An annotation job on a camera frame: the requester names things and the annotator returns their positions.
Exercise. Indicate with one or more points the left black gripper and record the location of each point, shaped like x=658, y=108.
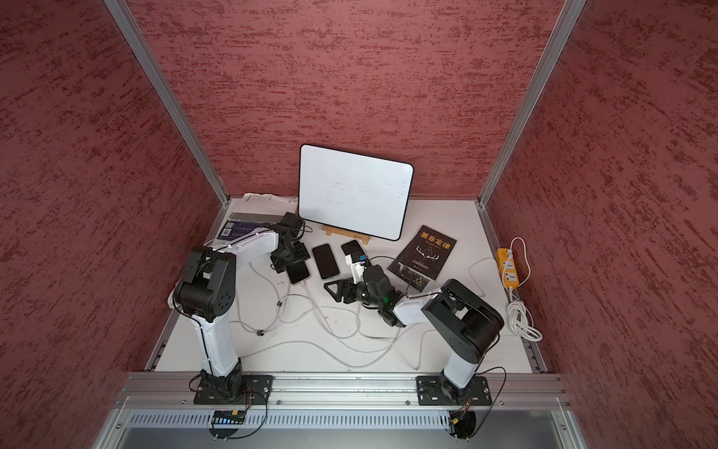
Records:
x=302, y=254

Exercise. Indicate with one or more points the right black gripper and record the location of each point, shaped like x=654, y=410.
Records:
x=344, y=284

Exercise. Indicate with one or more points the phone with pink case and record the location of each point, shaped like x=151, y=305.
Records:
x=298, y=272

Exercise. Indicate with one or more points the phone with white case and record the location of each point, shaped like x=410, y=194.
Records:
x=325, y=261

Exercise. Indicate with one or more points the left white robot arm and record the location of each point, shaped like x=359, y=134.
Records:
x=207, y=290

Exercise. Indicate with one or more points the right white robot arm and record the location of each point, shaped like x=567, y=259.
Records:
x=467, y=323

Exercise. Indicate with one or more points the black phone on right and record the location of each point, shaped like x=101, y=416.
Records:
x=352, y=247

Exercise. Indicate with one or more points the wooden board stand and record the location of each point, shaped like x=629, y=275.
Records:
x=331, y=230

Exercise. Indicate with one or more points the purple and grey booklet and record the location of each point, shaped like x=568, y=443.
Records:
x=252, y=210

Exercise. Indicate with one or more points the dark brown book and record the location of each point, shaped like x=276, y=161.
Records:
x=423, y=258

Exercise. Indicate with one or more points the orange power strip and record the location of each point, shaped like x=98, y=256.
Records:
x=507, y=269

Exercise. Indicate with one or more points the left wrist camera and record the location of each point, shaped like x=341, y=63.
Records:
x=292, y=221

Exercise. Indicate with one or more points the white board with black frame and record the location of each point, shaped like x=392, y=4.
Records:
x=360, y=193

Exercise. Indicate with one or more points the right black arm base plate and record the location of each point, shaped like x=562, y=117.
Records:
x=436, y=390

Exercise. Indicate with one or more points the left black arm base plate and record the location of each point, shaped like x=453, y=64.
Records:
x=238, y=389

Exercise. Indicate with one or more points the aluminium front rail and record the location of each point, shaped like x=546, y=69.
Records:
x=349, y=391

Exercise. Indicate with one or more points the left aluminium corner post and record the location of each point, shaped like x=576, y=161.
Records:
x=130, y=30

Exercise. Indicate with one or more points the aluminium corner post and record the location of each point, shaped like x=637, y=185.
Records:
x=556, y=43
x=130, y=30

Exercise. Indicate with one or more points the right aluminium corner post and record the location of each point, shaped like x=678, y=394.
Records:
x=556, y=43

